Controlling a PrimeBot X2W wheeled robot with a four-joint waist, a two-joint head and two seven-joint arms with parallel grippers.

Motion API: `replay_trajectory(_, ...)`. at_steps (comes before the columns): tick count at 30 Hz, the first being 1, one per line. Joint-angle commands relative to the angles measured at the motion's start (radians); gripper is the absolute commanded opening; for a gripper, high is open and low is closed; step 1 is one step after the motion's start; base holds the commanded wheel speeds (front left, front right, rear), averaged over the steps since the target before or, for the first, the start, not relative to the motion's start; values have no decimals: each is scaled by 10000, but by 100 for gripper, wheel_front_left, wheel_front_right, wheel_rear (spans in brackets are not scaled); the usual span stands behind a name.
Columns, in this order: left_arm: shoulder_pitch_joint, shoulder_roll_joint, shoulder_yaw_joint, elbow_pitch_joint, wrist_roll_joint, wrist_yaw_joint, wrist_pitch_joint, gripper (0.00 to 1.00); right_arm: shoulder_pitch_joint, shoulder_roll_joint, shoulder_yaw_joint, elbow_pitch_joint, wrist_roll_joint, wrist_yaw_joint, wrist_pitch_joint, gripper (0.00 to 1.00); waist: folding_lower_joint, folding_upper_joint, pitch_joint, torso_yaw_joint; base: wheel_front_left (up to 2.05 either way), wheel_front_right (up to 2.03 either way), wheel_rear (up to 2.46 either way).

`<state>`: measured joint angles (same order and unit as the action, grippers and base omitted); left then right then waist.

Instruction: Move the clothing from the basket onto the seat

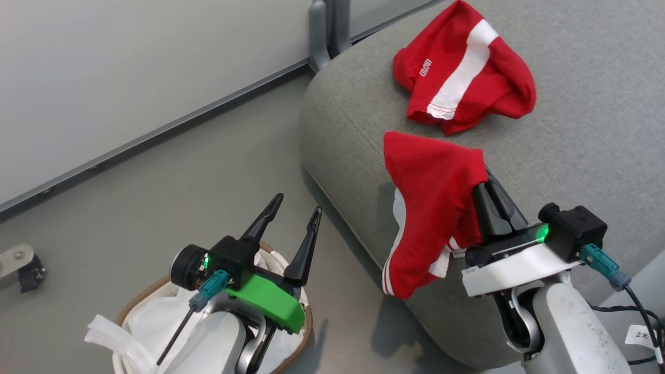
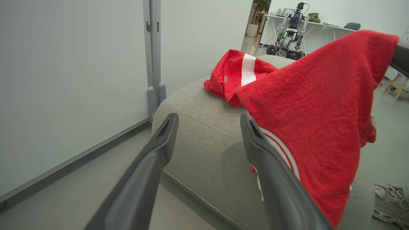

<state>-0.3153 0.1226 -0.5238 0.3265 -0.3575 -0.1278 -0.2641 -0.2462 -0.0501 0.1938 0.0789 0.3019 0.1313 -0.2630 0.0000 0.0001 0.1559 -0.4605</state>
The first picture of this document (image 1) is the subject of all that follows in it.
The grey fabric sofa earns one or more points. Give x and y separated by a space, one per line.
571 130

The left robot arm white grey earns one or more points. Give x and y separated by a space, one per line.
213 343

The red garment wide white stripe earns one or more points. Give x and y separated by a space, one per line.
457 78

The grey partition upright post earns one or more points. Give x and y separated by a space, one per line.
318 31
340 26

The grey partition support foot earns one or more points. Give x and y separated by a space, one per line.
15 259

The black caster wheel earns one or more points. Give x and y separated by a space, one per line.
31 275

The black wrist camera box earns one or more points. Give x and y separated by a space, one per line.
579 231
234 257

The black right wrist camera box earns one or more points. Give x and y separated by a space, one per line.
579 231

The red garment thin striped cuffs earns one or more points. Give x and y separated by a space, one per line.
431 208

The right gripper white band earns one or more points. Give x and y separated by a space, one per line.
514 267

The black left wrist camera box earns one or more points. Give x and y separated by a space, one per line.
234 257

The grey partition bottom rail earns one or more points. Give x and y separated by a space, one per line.
156 131

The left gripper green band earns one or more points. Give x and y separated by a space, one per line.
270 304

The brown wicker laundry basket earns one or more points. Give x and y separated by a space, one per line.
140 298

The white partition panel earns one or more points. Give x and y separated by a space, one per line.
384 10
130 62

